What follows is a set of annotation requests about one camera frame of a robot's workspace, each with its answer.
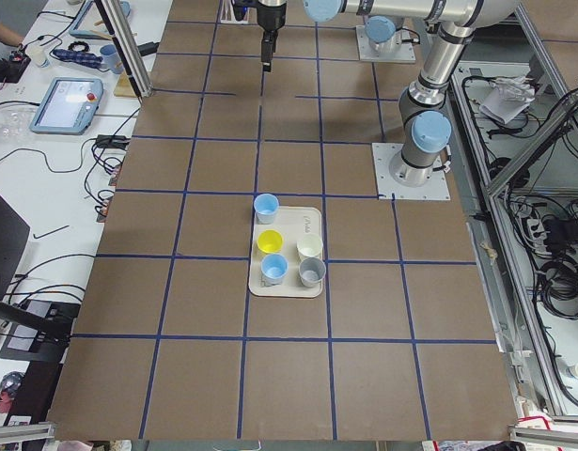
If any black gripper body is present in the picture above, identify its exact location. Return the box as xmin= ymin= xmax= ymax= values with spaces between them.
xmin=256 ymin=0 xmax=287 ymax=32

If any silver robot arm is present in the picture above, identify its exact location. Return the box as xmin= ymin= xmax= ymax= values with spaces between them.
xmin=303 ymin=0 xmax=519 ymax=188
xmin=364 ymin=15 xmax=405 ymax=54

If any blue cup on desk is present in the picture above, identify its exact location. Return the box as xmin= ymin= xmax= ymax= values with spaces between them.
xmin=100 ymin=44 xmax=123 ymax=74

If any blue cup back of tray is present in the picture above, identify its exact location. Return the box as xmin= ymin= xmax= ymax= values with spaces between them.
xmin=253 ymin=193 xmax=280 ymax=225

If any blue cup of tray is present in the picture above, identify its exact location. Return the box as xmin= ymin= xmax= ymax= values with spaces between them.
xmin=260 ymin=254 xmax=289 ymax=287
xmin=253 ymin=193 xmax=280 ymax=225

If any yellow plastic cup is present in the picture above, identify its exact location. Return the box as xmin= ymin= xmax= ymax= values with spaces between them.
xmin=257 ymin=229 xmax=284 ymax=256

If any pale green plastic cup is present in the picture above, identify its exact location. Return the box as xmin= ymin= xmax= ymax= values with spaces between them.
xmin=296 ymin=233 xmax=323 ymax=261

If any white paper cup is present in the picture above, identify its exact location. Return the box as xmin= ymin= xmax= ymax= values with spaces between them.
xmin=24 ymin=43 xmax=50 ymax=69

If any blue cup front of tray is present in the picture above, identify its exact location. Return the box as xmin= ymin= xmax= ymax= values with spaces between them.
xmin=260 ymin=254 xmax=289 ymax=287

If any grey plastic cup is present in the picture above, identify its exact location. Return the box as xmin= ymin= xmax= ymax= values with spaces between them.
xmin=298 ymin=257 xmax=326 ymax=288

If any black power adapter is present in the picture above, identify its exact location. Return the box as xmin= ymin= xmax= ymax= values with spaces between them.
xmin=138 ymin=41 xmax=159 ymax=56

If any wooden mug tree stand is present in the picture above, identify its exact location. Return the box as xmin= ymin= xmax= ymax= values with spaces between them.
xmin=98 ymin=5 xmax=152 ymax=101

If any blue plaid cloth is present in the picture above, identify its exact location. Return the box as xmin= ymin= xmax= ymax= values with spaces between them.
xmin=50 ymin=49 xmax=102 ymax=70

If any far blue teach pendant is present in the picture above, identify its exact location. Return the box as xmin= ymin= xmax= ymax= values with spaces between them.
xmin=69 ymin=1 xmax=110 ymax=39

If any blue teach pendant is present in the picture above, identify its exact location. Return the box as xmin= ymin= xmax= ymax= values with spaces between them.
xmin=69 ymin=1 xmax=110 ymax=39
xmin=29 ymin=77 xmax=103 ymax=135

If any cream plastic tray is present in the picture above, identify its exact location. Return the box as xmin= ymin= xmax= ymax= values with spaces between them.
xmin=247 ymin=205 xmax=325 ymax=299

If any near blue teach pendant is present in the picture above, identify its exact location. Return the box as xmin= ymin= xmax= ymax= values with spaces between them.
xmin=29 ymin=77 xmax=103 ymax=135

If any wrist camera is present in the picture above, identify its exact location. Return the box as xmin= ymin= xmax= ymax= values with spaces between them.
xmin=232 ymin=0 xmax=252 ymax=22

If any white wire cup rack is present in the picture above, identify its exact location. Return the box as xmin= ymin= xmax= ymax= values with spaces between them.
xmin=219 ymin=0 xmax=236 ymax=24

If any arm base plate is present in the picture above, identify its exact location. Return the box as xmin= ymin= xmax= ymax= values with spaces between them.
xmin=355 ymin=25 xmax=417 ymax=64
xmin=371 ymin=143 xmax=451 ymax=201

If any aluminium frame post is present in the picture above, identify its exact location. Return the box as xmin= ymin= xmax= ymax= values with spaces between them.
xmin=95 ymin=0 xmax=152 ymax=101

